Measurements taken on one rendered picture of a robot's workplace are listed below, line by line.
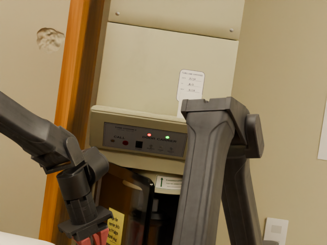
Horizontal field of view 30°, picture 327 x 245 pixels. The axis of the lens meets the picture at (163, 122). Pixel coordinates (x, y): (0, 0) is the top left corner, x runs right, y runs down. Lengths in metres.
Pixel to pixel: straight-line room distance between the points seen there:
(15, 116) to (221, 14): 0.60
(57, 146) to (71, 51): 0.29
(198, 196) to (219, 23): 0.74
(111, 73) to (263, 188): 0.72
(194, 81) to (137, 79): 0.14
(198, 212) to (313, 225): 1.23
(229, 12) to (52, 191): 0.59
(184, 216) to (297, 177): 1.19
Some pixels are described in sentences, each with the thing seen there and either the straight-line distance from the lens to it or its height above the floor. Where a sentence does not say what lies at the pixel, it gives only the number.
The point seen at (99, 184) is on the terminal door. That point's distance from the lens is 1.41.
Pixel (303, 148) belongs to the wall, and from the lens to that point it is 1.97.
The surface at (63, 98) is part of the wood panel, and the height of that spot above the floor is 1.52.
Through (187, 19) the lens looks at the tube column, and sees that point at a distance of 1.48.
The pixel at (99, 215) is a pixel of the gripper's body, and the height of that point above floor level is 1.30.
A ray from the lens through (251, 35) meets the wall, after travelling 1.93.
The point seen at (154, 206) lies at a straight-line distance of 1.58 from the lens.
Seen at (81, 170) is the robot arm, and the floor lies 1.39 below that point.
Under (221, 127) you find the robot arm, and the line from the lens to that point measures 0.86.
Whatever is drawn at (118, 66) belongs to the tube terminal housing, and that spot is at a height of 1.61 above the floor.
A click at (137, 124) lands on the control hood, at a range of 1.38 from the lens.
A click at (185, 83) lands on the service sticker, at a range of 1.47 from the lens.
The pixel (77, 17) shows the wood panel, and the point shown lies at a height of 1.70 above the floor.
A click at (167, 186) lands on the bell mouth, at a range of 1.51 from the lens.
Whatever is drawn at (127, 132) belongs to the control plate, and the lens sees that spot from 1.40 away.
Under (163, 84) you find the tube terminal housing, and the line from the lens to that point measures 1.47.
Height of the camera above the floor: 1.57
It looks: 3 degrees down
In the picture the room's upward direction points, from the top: 8 degrees clockwise
